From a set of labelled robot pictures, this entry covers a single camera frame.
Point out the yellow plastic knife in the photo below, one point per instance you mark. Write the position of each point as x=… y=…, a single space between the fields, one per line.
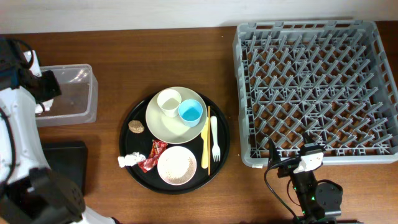
x=204 y=136

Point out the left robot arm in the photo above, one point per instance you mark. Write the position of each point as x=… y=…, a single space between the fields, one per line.
x=31 y=192

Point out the white plastic fork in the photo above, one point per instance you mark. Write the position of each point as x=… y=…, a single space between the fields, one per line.
x=214 y=130

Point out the red snack wrapper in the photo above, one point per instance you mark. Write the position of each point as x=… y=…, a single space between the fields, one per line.
x=158 y=147

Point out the brown cookie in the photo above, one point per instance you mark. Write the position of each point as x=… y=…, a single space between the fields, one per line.
x=136 y=126

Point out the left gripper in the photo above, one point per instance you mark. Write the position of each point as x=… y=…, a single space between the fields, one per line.
x=45 y=88

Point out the black rectangular bin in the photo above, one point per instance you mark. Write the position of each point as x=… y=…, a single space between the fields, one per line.
x=68 y=158

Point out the round black tray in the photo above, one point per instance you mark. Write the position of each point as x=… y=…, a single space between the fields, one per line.
x=130 y=142

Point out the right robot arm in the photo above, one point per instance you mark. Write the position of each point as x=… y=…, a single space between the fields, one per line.
x=319 y=200

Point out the wooden chopstick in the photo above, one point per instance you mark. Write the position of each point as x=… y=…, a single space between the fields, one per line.
x=209 y=141

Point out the grey dishwasher rack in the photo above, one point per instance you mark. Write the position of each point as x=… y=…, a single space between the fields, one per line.
x=329 y=79

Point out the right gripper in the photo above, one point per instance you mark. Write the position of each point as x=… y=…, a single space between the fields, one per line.
x=289 y=165

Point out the clear plastic bin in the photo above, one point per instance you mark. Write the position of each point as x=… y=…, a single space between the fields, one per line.
x=79 y=99

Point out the large beige plate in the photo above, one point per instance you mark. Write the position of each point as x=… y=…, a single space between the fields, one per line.
x=172 y=130

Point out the light blue cup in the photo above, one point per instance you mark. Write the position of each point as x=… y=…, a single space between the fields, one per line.
x=190 y=111

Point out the small pink bowl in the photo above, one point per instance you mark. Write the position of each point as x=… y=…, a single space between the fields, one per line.
x=177 y=165

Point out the cream cup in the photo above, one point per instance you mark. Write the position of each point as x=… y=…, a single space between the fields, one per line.
x=169 y=101

